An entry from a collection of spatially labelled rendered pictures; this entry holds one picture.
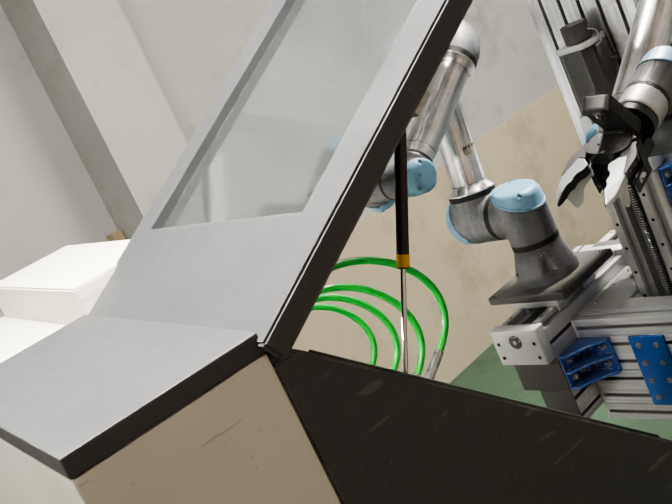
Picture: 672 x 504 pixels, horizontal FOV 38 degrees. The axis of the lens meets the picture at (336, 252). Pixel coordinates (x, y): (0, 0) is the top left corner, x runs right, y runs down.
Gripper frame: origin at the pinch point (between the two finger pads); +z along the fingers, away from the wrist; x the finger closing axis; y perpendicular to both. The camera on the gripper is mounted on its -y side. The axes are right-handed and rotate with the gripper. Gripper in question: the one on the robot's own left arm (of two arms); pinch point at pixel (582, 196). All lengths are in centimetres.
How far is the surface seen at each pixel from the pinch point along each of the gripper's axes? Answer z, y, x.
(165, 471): 66, -18, 20
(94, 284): 31, -8, 85
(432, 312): -137, 199, 212
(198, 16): -141, 29, 243
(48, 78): -69, 5, 240
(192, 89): -116, 47, 240
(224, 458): 61, -13, 18
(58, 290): 33, -7, 96
